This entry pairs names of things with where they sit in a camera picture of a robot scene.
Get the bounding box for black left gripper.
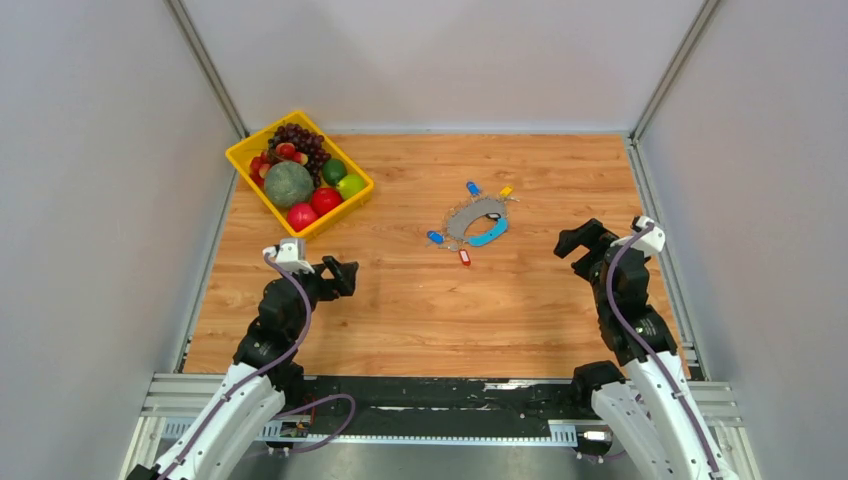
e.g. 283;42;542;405
279;255;358;340

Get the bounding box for red key tag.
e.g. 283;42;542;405
458;249;471;266

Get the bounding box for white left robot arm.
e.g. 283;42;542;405
128;254;359;479

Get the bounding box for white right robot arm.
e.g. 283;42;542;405
553;216;738;479

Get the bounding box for pink-red apple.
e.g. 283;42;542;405
286;202;320;232

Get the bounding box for red apple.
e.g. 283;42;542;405
310;187;344;217

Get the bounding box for dark green lime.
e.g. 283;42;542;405
321;158;348;187

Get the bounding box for yellow plastic fruit bin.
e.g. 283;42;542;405
226;111;375;239

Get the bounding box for green melon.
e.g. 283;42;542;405
264;162;315;209

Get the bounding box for purple grape bunch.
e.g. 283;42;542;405
266;123;331;187

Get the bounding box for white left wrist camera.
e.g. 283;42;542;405
262;238;315;274

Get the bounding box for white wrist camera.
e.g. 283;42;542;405
262;238;315;274
611;215;666;259

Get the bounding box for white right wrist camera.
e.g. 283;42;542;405
611;215;666;259

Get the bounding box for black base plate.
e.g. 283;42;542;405
286;376;601;438

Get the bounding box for slotted cable duct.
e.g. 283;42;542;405
162;417;579;448

